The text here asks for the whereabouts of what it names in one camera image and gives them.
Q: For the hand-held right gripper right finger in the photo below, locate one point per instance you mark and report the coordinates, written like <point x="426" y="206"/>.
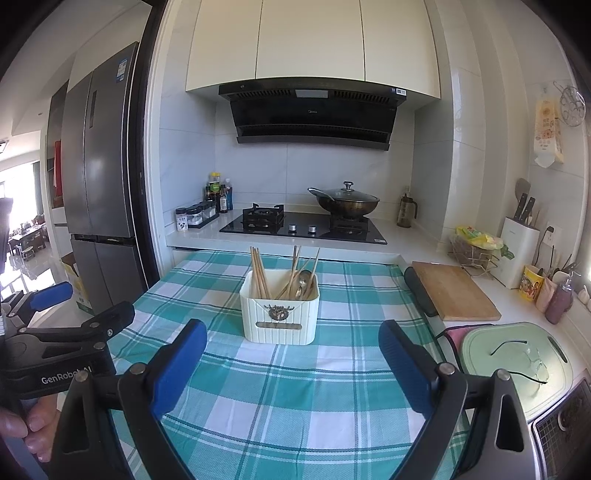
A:
<point x="408" y="369"/>

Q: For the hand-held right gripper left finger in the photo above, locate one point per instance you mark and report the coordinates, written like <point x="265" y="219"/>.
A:
<point x="178" y="369"/>

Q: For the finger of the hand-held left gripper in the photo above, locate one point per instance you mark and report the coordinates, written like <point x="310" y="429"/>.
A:
<point x="106" y="321"/>
<point x="51" y="295"/>

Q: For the cream ribbed utensil holder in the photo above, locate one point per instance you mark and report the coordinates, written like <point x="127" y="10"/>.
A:
<point x="258" y="332"/>

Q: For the bundle of wooden chopsticks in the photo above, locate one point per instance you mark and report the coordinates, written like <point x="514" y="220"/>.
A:
<point x="262" y="277"/>

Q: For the small steel spoon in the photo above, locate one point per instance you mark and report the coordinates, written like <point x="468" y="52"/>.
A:
<point x="298" y="289"/>

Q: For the large steel spoon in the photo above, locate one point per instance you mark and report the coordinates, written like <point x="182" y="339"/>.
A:
<point x="305" y="277"/>

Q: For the person's left hand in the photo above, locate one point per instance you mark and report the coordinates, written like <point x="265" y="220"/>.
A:
<point x="44" y="429"/>

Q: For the cardboard box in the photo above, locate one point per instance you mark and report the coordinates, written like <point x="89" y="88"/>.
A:
<point x="76" y="286"/>

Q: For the pink plastic board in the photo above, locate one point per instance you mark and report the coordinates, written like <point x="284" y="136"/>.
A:
<point x="455" y="339"/>

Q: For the wooden dining table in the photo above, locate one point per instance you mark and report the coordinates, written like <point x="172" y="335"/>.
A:
<point x="27" y="235"/>

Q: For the light green plastic board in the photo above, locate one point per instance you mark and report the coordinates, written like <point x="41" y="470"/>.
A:
<point x="485" y="355"/>

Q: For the teal white plaid tablecloth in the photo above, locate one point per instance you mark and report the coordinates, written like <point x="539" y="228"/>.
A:
<point x="323" y="392"/>

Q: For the wooden cutting board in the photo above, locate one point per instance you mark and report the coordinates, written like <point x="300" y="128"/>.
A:
<point x="452" y="290"/>

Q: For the white label spice jar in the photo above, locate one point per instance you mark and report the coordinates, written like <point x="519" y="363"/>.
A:
<point x="182" y="220"/>

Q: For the grey steel refrigerator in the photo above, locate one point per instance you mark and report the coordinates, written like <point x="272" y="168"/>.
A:
<point x="99" y="161"/>

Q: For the rack of spice jars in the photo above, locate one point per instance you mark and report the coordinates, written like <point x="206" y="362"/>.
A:
<point x="203" y="214"/>

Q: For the yellow printed cup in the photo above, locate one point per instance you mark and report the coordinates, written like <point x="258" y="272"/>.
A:
<point x="531" y="285"/>

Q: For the yellow plastic bag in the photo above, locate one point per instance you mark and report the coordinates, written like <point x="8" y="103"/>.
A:
<point x="478" y="237"/>

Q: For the brown water jug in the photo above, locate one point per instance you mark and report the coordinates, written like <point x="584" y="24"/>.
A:
<point x="406" y="214"/>

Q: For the pink cup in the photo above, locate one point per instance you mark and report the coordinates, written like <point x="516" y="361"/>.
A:
<point x="546" y="297"/>

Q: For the white knife block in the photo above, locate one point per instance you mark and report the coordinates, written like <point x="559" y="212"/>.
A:
<point x="515" y="254"/>

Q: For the steel sink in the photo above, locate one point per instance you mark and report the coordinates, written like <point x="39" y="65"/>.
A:
<point x="554" y="438"/>

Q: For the purple soap dispenser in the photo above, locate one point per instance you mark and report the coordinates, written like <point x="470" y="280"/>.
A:
<point x="558" y="302"/>

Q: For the dark soy sauce bottle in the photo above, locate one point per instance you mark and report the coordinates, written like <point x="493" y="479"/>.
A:
<point x="224" y="201"/>

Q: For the dark wok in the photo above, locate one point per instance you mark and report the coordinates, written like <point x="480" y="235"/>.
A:
<point x="351" y="210"/>

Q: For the green label sauce bottle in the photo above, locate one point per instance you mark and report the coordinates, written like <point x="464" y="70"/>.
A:
<point x="213" y="189"/>

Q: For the black glass gas hob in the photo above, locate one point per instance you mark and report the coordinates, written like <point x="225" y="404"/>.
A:
<point x="300" y="237"/>

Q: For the blue cap bottle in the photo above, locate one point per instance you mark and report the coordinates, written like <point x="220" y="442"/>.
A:
<point x="229" y="196"/>

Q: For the glass wok lid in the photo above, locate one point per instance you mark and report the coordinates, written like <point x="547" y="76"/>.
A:
<point x="348" y="194"/>

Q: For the garlic bulb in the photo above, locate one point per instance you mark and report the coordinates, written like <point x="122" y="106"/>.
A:
<point x="584" y="295"/>

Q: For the black range hood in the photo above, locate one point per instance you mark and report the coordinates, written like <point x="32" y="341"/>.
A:
<point x="314" y="117"/>

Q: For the hanging printed bag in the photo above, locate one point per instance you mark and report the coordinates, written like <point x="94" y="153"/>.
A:
<point x="549" y="134"/>

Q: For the thin frame eyeglasses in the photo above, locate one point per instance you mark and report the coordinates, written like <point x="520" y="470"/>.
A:
<point x="510" y="342"/>

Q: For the red wall hanging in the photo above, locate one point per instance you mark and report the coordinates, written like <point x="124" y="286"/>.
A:
<point x="57" y="164"/>

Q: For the white wall socket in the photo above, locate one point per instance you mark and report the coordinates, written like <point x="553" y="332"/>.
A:
<point x="551" y="234"/>

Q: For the cream wall cabinet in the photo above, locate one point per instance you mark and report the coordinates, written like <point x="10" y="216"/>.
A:
<point x="309" y="41"/>

